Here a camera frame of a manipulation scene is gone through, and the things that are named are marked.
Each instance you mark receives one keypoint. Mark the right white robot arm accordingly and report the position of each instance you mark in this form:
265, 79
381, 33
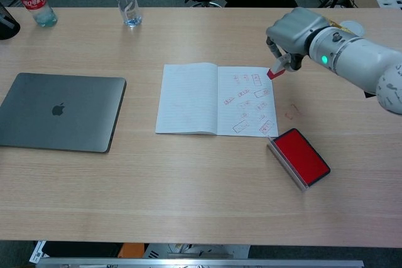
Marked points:
355, 57

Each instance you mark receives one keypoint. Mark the open white notebook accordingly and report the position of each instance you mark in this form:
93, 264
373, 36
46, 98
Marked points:
188, 98

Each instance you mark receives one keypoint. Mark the small red white stamp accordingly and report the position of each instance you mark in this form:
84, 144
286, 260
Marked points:
276, 69

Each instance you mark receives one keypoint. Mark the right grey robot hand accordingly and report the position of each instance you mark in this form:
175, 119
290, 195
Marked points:
295, 29

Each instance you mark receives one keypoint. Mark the black round object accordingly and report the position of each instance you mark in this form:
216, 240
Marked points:
7, 24

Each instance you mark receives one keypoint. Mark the white round lid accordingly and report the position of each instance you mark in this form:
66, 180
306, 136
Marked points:
356, 26

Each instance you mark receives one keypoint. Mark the red ink pad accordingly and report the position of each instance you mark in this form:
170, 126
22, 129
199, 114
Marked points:
300, 155

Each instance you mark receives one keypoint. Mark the grey closed laptop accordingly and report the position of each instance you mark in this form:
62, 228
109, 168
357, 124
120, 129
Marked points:
47, 123

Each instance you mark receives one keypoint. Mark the yellow snack packet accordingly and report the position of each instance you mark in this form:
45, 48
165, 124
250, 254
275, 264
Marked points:
336, 24

